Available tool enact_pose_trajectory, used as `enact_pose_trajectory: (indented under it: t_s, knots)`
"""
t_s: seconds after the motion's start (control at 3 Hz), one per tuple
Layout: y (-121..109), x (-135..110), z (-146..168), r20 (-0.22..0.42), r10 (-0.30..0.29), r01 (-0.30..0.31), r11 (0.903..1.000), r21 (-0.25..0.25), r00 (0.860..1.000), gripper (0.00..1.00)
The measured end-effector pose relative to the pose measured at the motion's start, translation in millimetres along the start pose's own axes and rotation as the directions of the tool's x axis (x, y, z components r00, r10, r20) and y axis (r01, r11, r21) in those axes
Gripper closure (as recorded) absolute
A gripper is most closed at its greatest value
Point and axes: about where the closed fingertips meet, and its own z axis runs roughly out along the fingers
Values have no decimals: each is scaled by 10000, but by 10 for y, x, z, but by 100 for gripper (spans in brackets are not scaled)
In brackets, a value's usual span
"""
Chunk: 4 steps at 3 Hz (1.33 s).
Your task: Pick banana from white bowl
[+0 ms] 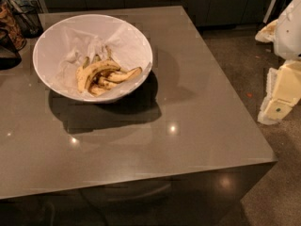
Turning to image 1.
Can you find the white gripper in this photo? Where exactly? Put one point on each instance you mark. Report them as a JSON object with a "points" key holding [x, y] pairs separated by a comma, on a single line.
{"points": [[289, 32]]}

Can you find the yellow spotted banana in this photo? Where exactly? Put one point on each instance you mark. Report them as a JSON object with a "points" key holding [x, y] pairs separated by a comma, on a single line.
{"points": [[85, 76]]}

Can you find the banana peel piece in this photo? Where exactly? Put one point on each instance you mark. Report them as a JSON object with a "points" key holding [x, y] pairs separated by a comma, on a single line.
{"points": [[109, 79]]}

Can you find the white bowl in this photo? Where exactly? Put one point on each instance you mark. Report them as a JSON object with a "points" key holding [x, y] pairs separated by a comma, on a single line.
{"points": [[51, 46]]}

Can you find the white paper napkin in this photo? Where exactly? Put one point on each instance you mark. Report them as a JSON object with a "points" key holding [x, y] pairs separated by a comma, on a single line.
{"points": [[123, 44]]}

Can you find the brown patterned container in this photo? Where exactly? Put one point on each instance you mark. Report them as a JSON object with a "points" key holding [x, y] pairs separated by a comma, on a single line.
{"points": [[8, 22]]}

